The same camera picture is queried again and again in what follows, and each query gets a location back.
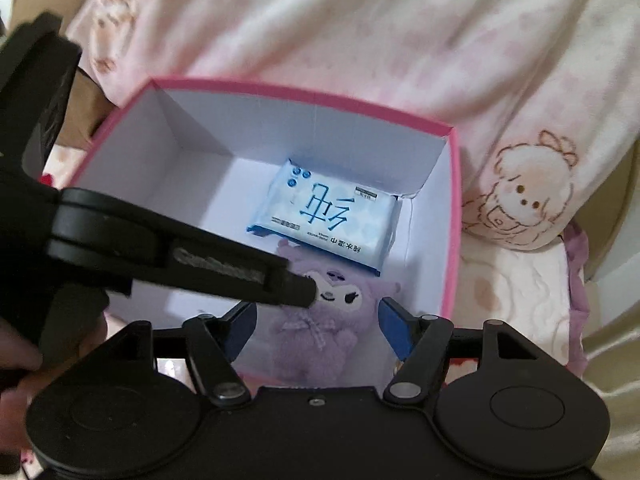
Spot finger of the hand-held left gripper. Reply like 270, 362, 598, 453
167, 220, 319, 309

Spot blue wet wipes pack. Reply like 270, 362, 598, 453
245, 157, 404, 277

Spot purple plush toy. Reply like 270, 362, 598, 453
267, 239, 404, 376

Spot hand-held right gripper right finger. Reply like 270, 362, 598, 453
377, 297, 538, 404

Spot beige curtain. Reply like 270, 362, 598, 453
580, 280, 640, 480

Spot purple ruffled cloth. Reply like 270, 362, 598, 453
564, 222, 589, 376

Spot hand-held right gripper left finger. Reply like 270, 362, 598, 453
100, 301, 259, 407

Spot pink cardboard box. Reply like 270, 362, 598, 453
65, 76, 461, 377

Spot pink cartoon print pillow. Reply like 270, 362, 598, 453
65, 0, 640, 252

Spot brown pillow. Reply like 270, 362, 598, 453
60, 65, 118, 153

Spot printed bear bed blanket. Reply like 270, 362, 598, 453
40, 142, 587, 382

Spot person's left hand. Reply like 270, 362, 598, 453
0, 316, 51, 401

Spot beige headboard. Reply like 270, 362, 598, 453
565, 135, 640, 286

